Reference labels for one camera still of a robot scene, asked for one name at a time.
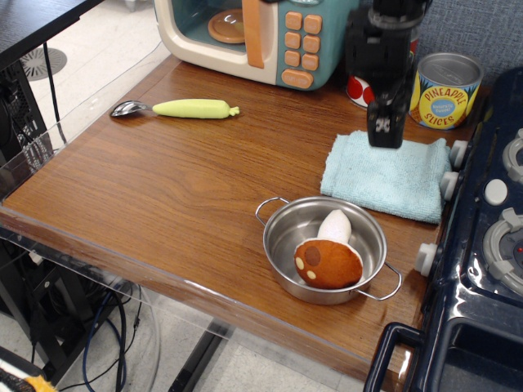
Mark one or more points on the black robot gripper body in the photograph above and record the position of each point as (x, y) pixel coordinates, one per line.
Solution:
(377, 50)

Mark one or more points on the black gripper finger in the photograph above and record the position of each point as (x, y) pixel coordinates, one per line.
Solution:
(386, 123)
(409, 81)

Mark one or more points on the light blue towel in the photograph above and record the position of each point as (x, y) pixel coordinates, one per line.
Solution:
(403, 182)

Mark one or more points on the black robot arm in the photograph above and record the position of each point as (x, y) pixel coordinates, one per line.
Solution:
(377, 50)

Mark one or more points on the small steel pot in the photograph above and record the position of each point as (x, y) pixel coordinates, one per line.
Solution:
(296, 221)

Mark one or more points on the tomato sauce can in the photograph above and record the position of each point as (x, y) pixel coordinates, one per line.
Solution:
(360, 92)

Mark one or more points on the pineapple slices can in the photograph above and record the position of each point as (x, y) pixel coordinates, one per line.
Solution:
(444, 90)

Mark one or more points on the toy microwave oven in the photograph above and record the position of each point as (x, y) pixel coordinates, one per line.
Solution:
(293, 44)

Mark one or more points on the plush mushroom toy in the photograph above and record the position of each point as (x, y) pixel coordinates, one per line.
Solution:
(327, 261)

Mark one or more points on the dark blue toy stove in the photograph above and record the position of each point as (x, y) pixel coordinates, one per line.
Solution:
(471, 333)

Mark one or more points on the black desk at left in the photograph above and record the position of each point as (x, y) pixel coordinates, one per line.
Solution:
(25, 26)

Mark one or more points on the clear acrylic table guard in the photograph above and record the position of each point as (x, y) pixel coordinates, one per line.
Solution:
(169, 204)

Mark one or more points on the spoon with green handle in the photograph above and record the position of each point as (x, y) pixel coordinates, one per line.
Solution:
(183, 108)

